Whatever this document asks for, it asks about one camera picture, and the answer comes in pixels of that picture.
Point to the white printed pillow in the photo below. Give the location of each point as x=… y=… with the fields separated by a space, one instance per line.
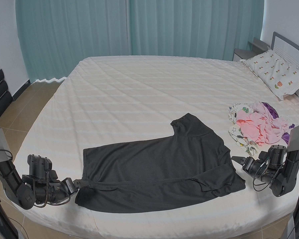
x=276 y=71

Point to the grey bedside table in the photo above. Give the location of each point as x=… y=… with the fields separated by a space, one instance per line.
x=241 y=55

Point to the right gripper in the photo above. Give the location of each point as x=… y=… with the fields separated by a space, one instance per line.
x=250 y=167

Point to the purple garment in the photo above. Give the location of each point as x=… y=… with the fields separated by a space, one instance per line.
x=270 y=108

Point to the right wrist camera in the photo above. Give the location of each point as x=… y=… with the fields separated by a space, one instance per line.
x=263 y=156

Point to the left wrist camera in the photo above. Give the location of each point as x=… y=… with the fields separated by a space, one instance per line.
x=53 y=176

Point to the black T-shirt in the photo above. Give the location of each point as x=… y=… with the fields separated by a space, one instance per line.
x=152 y=173

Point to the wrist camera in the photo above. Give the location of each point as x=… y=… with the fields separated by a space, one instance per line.
x=53 y=176
x=263 y=156

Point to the white printed garment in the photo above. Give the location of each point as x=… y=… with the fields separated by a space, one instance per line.
x=235 y=136

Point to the bed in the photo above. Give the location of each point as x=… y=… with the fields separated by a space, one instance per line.
x=139 y=96

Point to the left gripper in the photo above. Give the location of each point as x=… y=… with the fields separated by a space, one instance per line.
x=61 y=190

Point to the blue-green curtain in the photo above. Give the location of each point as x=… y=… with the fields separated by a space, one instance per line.
x=189 y=19
x=72 y=21

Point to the pink garment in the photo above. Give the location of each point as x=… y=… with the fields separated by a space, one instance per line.
x=256 y=128

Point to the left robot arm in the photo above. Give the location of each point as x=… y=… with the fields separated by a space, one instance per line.
x=7 y=175

